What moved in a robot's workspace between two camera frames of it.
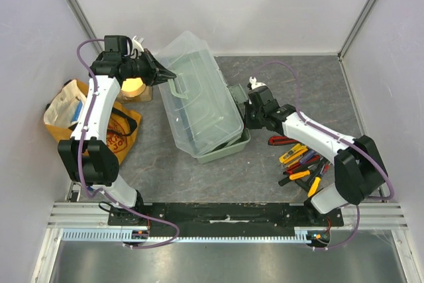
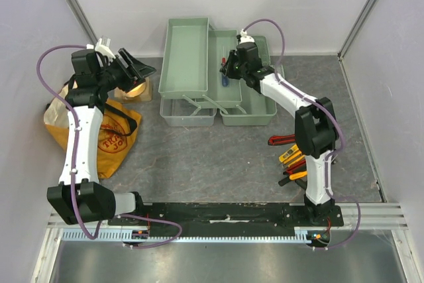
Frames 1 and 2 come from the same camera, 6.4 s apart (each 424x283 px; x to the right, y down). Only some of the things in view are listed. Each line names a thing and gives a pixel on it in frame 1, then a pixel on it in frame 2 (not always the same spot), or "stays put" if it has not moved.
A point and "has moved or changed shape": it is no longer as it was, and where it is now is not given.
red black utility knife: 277,140 stays put
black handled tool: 305,185 stays put
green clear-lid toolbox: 205,114 has moved or changed shape
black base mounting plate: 226,215 stays put
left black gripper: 153,66 to 138,71
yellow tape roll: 132,87 stays put
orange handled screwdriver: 294,176 stays put
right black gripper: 251,116 to 232,68
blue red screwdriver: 311,156 has moved or changed shape
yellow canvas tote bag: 65,111 stays put
